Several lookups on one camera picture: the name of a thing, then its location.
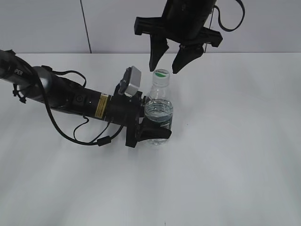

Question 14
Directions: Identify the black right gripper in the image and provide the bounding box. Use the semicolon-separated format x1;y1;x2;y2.
134;7;222;74

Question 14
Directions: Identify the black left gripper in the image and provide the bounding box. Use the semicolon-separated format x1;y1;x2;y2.
110;91;172;148

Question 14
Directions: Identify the clear plastic water bottle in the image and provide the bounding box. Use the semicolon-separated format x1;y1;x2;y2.
144;82;174;130

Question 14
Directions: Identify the white green bottle cap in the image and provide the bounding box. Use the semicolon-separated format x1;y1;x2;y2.
152;69;170;87

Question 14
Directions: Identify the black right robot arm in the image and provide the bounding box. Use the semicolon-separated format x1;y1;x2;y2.
134;0;222;74

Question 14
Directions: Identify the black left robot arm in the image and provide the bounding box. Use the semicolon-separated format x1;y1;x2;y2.
0;50;172;147

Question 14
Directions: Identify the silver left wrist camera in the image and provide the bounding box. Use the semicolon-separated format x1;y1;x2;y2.
118;66;142;97

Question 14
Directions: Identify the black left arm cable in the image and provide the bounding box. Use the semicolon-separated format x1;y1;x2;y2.
13;53;125;147

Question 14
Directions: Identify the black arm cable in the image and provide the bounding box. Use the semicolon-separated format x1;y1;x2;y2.
13;53;125;147
211;0;246;32

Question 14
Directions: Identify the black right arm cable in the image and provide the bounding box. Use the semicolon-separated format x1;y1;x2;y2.
211;0;246;32

